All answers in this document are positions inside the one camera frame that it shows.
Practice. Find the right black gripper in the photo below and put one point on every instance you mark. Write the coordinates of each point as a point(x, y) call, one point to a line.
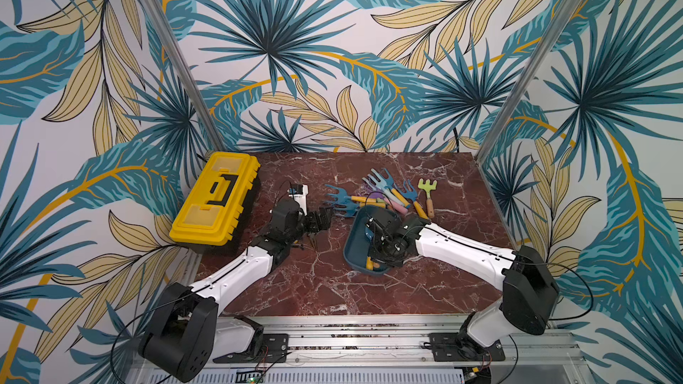
point(377, 232)

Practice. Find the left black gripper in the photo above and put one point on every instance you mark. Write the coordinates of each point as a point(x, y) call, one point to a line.
point(325, 221)

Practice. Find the blue claw rake yellow handle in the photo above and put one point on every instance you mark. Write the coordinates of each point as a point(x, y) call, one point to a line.
point(341, 197)

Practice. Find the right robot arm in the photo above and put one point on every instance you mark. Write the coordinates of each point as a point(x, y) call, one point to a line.
point(528, 290)

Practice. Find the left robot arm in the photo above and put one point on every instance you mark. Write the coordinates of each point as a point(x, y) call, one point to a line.
point(183, 334)

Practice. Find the teal storage tray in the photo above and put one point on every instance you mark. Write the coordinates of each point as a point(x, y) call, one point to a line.
point(357, 245)

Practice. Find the purple small rake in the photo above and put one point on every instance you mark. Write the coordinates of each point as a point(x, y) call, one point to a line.
point(374, 195)

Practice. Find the yellow plastic toolbox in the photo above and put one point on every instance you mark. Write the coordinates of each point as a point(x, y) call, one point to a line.
point(213, 218)

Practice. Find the yellow handled pliers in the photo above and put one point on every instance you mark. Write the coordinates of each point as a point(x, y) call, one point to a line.
point(311, 240)

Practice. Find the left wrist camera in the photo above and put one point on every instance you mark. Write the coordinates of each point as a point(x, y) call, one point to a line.
point(299, 193)

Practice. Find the teal fork yellow handle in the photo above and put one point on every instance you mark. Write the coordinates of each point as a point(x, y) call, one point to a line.
point(393, 189)

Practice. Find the light blue fork pink handle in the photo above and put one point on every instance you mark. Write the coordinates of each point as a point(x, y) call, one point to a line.
point(381, 184)

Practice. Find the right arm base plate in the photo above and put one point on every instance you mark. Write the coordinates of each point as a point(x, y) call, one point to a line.
point(454, 347)

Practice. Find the aluminium rail frame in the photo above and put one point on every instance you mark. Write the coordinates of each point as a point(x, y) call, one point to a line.
point(397, 349)

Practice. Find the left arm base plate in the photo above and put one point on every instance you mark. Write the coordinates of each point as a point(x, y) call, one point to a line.
point(267, 348)

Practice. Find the left aluminium corner post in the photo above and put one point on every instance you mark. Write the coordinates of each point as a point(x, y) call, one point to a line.
point(169, 43)

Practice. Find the aluminium corner post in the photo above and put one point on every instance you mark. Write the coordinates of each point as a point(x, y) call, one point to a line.
point(169, 43)
point(547, 41)

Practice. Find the right aluminium corner post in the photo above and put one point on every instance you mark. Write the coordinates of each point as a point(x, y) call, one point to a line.
point(547, 41)

